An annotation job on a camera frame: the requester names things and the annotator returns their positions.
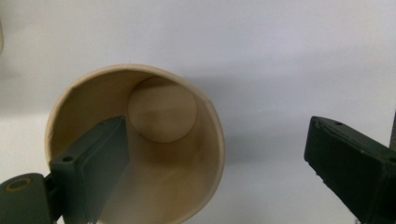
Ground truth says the beige paper cup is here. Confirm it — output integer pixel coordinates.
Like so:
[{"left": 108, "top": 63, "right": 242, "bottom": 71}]
[{"left": 44, "top": 63, "right": 226, "bottom": 224}]

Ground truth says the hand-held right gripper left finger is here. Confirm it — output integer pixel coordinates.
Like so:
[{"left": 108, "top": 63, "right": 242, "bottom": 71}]
[{"left": 49, "top": 115, "right": 131, "bottom": 224}]

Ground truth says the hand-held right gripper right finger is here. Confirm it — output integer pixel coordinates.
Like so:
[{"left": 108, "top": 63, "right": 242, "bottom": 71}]
[{"left": 304, "top": 116, "right": 396, "bottom": 224}]

